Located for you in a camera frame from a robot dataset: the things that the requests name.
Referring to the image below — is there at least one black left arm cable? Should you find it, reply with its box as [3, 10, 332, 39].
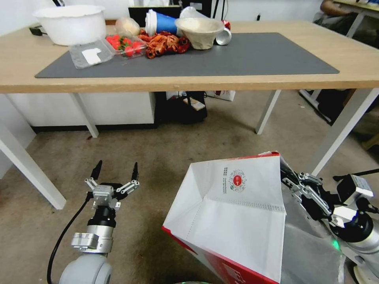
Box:
[46, 192, 96, 284]

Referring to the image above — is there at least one grey table mat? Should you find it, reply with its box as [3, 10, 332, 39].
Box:
[34, 32, 340, 79]

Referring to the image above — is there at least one pile of red crayfish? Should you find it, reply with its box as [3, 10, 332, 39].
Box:
[138, 29, 190, 60]

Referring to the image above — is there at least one white red paper bag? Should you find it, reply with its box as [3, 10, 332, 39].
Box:
[206, 90, 236, 102]

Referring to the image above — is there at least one wooden desk with white frame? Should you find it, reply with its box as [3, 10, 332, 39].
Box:
[333, 0, 379, 38]

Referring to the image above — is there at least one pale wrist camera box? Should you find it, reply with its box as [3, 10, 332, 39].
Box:
[329, 205, 354, 229]
[92, 184, 115, 209]

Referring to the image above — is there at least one clear clamshell box of strawberries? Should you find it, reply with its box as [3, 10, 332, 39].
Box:
[68, 34, 148, 70]

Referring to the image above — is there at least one clear bag with bread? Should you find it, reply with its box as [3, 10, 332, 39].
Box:
[114, 17, 141, 38]

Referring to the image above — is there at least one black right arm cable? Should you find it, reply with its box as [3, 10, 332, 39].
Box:
[332, 168, 379, 181]

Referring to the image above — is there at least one large white plastic bowl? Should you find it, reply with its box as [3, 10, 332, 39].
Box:
[32, 5, 107, 47]

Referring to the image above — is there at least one black monitor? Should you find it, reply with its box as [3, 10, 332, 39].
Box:
[128, 5, 182, 20]

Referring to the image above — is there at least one blue paper cup white lid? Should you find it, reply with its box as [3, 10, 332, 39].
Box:
[144, 9, 182, 37]

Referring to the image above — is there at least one wooden table with white legs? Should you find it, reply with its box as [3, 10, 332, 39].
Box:
[0, 19, 379, 211]

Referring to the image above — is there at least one beige paper bowl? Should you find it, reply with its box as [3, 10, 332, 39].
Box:
[174, 17, 225, 50]

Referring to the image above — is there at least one person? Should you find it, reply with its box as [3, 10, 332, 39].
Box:
[312, 0, 360, 32]

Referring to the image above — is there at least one red silver drink can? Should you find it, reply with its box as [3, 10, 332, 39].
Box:
[215, 20, 233, 46]

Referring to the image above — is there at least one white red food delivery bag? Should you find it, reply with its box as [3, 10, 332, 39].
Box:
[161, 151, 347, 284]

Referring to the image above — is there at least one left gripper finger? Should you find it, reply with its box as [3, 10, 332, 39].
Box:
[84, 160, 103, 192]
[116, 161, 141, 195]

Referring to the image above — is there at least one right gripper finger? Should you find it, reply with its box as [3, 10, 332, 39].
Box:
[281, 177, 333, 220]
[280, 164, 324, 194]

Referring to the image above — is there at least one white cabinet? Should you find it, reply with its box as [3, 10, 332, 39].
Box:
[6, 92, 158, 131]

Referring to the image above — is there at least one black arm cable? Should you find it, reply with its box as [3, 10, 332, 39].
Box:
[46, 192, 96, 284]
[332, 168, 379, 181]

